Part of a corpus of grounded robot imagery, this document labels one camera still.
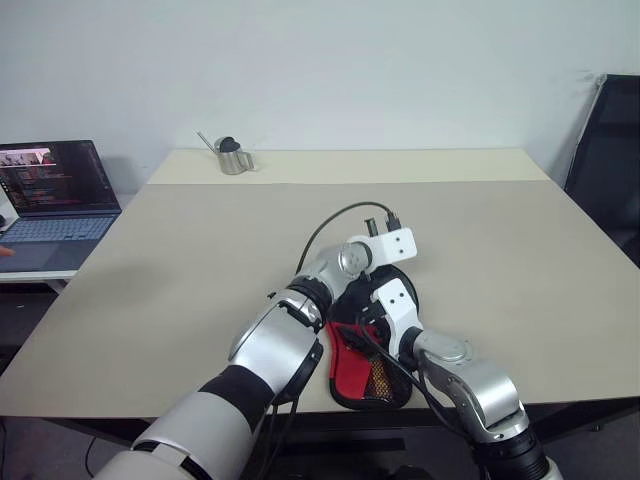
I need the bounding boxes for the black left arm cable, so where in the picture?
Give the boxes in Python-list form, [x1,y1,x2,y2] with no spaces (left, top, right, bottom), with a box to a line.
[297,201,405,281]

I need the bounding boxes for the black office chair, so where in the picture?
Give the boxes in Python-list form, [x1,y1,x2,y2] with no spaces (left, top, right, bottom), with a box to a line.
[563,73,640,254]

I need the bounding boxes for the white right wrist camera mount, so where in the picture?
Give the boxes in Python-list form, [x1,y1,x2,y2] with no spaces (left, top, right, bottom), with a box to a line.
[372,278,425,362]

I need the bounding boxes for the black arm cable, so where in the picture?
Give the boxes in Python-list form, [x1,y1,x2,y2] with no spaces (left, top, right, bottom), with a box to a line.
[297,201,405,281]
[353,310,454,426]

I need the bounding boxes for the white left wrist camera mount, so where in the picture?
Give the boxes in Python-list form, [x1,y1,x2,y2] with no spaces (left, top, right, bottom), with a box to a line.
[346,227,419,269]

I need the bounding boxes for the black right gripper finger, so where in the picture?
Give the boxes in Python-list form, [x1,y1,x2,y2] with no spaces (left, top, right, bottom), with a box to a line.
[340,325,372,352]

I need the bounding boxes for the open laptop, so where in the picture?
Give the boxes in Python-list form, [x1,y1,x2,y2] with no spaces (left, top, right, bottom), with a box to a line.
[0,139,124,274]

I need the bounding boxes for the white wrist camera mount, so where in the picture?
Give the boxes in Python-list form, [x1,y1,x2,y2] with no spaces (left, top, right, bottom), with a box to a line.
[346,227,419,269]
[372,278,425,362]

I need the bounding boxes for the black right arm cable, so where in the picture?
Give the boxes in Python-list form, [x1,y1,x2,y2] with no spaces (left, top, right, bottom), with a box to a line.
[353,310,454,426]

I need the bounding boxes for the stainless steel cup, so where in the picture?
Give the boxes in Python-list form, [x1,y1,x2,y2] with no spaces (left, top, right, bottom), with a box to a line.
[214,138,256,177]

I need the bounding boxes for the black mesh paddle case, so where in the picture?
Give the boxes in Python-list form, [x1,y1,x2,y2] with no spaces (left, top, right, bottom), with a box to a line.
[324,264,424,412]

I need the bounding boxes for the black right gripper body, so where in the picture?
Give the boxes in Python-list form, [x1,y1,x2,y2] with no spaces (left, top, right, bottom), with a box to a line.
[357,298,397,359]

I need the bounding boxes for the thin metal rod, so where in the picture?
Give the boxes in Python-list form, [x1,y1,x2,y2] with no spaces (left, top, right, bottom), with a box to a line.
[195,130,221,154]

